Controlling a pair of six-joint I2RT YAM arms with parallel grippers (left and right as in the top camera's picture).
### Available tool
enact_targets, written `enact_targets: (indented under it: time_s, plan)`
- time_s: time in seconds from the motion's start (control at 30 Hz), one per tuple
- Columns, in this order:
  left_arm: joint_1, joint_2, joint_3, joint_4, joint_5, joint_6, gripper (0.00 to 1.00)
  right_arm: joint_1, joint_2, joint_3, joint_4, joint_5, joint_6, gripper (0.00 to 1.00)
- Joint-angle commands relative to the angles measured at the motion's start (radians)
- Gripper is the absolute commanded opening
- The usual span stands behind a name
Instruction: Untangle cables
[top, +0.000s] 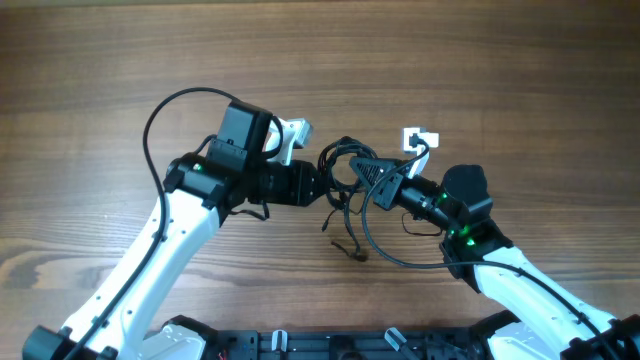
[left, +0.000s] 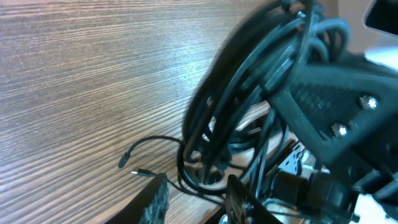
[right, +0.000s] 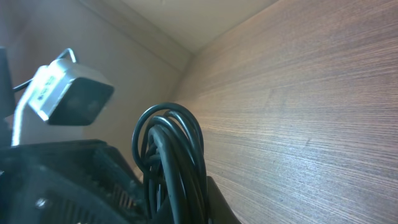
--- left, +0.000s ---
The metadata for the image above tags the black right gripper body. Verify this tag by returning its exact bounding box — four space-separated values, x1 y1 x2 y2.
310 124 397 220

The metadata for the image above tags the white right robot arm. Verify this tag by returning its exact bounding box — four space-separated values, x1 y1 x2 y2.
269 63 397 222

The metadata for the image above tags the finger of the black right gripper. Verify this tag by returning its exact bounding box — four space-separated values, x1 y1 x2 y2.
270 65 397 165

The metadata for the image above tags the black cable bundle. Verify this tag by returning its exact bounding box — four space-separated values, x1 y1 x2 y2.
118 0 352 206

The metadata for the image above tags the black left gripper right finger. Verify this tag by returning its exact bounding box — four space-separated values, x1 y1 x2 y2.
226 175 282 224

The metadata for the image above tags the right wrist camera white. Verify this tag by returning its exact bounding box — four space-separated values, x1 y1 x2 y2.
363 0 397 70

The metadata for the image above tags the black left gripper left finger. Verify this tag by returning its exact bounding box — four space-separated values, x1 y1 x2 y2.
106 173 169 224

